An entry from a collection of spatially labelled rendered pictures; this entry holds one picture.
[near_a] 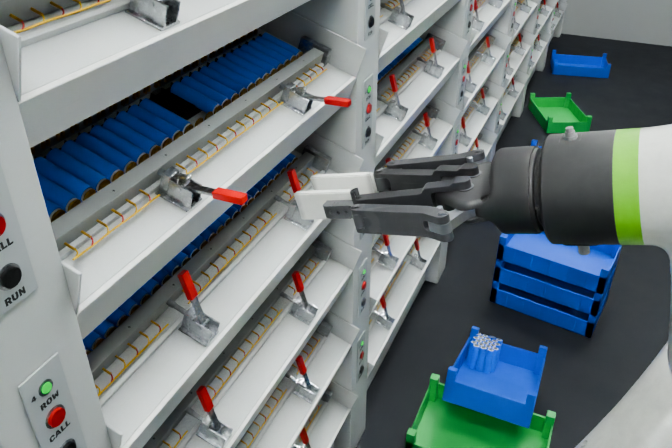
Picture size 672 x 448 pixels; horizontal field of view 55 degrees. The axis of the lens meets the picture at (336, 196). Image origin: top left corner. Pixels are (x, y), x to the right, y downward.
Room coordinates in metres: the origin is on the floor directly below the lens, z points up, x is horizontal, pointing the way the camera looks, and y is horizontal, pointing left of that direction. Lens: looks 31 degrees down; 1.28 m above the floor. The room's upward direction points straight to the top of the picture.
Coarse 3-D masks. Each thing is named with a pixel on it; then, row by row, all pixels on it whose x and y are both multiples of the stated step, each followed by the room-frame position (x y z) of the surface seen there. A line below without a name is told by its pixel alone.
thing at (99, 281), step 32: (288, 32) 1.00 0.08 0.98; (320, 32) 0.98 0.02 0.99; (352, 64) 0.96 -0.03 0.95; (256, 128) 0.74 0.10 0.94; (288, 128) 0.76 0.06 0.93; (224, 160) 0.66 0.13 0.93; (256, 160) 0.68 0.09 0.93; (128, 224) 0.52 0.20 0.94; (160, 224) 0.53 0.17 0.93; (192, 224) 0.56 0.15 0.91; (96, 256) 0.47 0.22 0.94; (128, 256) 0.48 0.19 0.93; (160, 256) 0.51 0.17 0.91; (96, 288) 0.44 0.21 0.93; (128, 288) 0.47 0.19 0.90; (96, 320) 0.43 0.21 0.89
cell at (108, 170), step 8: (64, 144) 0.59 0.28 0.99; (72, 144) 0.59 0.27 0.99; (64, 152) 0.59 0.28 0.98; (72, 152) 0.59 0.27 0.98; (80, 152) 0.59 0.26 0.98; (88, 152) 0.59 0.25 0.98; (80, 160) 0.58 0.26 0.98; (88, 160) 0.58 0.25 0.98; (96, 160) 0.58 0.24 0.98; (104, 160) 0.58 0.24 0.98; (96, 168) 0.57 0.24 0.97; (104, 168) 0.57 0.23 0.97; (112, 168) 0.57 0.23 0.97; (112, 176) 0.57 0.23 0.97
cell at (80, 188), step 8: (40, 160) 0.56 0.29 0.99; (40, 168) 0.55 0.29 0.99; (48, 168) 0.55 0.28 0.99; (56, 168) 0.55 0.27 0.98; (48, 176) 0.54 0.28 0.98; (56, 176) 0.54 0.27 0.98; (64, 176) 0.54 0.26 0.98; (72, 176) 0.55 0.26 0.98; (64, 184) 0.54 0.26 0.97; (72, 184) 0.54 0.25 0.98; (80, 184) 0.54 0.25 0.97; (72, 192) 0.53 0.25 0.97; (80, 192) 0.53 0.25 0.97; (80, 200) 0.53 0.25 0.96
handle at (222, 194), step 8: (184, 184) 0.57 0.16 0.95; (192, 184) 0.58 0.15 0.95; (200, 192) 0.56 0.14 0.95; (208, 192) 0.56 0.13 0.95; (216, 192) 0.56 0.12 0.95; (224, 192) 0.56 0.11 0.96; (232, 192) 0.55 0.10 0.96; (240, 192) 0.55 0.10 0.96; (224, 200) 0.55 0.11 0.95; (232, 200) 0.55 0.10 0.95; (240, 200) 0.54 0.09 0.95
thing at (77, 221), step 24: (288, 72) 0.86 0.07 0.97; (264, 96) 0.79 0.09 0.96; (216, 120) 0.70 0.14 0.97; (240, 120) 0.74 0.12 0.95; (168, 144) 0.63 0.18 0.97; (192, 144) 0.64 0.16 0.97; (216, 144) 0.67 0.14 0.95; (144, 168) 0.58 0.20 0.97; (96, 192) 0.53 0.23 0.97; (120, 192) 0.54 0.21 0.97; (144, 192) 0.56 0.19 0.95; (72, 216) 0.49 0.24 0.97; (96, 216) 0.50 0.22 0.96; (72, 240) 0.48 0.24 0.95
